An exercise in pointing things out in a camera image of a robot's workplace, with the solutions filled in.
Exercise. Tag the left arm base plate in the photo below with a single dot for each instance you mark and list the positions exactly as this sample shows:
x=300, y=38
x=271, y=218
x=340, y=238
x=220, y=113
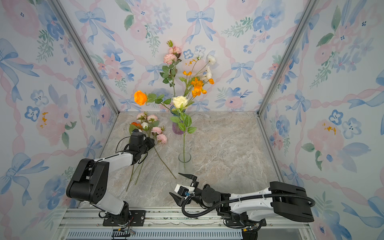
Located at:
x=132, y=218

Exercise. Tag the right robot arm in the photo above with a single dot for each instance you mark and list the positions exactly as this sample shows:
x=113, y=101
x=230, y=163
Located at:
x=279, y=199

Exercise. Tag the cream rose flower stem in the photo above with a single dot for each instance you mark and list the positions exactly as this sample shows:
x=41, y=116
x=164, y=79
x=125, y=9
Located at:
x=184, y=121

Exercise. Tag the pink rose flower stem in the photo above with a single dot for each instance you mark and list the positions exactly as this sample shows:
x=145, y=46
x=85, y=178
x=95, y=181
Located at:
x=171, y=60

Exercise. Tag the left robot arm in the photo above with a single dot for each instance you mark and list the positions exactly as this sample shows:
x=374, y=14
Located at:
x=90, y=180

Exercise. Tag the aluminium front rail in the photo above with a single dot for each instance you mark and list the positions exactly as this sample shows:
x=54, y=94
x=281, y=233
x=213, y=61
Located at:
x=171, y=224

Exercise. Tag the corner aluminium post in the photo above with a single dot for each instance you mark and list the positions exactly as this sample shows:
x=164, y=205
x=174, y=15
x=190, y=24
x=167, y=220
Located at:
x=59, y=10
x=291, y=47

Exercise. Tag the left corner aluminium post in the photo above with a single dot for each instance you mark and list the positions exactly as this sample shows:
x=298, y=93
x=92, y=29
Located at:
x=59, y=10

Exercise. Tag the right corner aluminium post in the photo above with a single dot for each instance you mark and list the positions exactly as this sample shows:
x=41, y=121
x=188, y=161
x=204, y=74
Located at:
x=291, y=47

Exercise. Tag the orange poppy flower stem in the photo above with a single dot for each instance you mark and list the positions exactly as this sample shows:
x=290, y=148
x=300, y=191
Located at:
x=188, y=76

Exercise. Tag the pink orange bud stem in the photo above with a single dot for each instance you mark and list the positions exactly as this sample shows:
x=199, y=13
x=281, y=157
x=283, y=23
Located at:
x=195, y=88

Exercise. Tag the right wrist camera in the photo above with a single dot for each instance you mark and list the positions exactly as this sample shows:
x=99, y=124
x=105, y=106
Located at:
x=184, y=191

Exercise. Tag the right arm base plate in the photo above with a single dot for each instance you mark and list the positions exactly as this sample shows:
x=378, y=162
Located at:
x=241, y=221

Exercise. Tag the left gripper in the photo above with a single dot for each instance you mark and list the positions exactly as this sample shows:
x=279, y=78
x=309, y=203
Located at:
x=151, y=143

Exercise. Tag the white flower stem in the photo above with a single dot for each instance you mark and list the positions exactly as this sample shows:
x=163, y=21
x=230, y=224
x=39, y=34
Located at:
x=205, y=70

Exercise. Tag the clear frosted glass vase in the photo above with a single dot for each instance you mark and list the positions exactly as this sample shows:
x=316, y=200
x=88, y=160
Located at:
x=185, y=163

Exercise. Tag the blue purple glass vase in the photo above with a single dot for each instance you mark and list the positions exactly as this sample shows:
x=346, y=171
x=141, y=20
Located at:
x=176, y=114

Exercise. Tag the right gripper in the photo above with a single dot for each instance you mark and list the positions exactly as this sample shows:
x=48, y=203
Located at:
x=179, y=201

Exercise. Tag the large orange ranunculus stem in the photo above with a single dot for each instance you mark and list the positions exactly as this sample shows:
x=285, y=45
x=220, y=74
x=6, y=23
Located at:
x=141, y=99

